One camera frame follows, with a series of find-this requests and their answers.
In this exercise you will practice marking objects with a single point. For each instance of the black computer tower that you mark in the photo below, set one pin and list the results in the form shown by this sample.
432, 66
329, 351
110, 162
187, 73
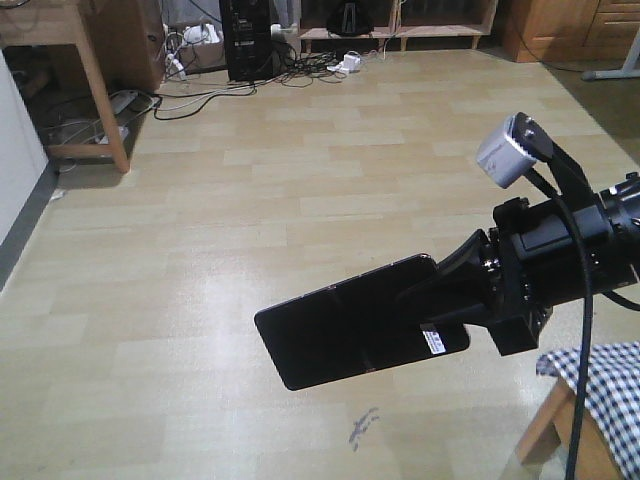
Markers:
247, 39

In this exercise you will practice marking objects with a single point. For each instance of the wooden bed frame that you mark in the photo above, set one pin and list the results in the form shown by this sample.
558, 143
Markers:
551, 428

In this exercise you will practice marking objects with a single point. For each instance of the checkered duvet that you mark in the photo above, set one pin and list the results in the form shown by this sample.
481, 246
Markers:
612, 399

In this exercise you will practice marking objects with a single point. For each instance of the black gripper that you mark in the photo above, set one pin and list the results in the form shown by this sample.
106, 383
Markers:
549, 254

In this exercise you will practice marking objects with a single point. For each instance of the wooden low bench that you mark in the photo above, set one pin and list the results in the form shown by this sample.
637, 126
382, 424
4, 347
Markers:
402, 21

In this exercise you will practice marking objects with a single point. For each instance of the black foldable phone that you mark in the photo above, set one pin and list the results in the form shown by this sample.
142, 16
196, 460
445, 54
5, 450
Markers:
353, 327

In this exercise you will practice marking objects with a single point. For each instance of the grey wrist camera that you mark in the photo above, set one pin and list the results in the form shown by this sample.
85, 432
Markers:
513, 148

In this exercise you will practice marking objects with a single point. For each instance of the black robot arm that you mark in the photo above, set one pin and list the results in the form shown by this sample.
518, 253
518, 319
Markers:
621, 203

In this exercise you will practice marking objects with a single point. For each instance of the wooden desk leg frame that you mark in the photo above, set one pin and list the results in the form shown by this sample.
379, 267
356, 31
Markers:
123, 37

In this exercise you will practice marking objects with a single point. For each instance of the white power strip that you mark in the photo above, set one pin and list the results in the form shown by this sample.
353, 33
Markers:
351, 63

